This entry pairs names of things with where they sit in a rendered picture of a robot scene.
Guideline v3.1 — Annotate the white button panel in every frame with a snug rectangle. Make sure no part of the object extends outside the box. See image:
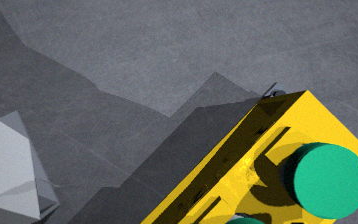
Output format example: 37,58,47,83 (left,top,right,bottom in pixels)
0,111,60,224

